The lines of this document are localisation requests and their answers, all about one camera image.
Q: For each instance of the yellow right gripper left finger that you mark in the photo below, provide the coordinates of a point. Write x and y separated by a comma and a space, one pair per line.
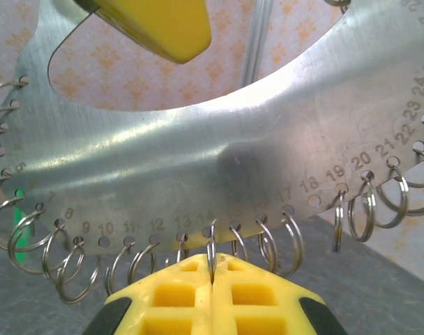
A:
170, 300

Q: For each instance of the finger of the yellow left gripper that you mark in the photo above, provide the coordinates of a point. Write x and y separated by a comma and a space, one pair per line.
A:
163, 28

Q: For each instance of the aluminium frame post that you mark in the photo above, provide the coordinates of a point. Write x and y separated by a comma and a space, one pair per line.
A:
255, 42

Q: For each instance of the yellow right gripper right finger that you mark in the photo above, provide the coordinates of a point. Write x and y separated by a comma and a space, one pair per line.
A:
254, 300

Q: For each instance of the green tagged key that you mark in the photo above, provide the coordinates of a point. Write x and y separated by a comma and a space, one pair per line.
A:
23, 230

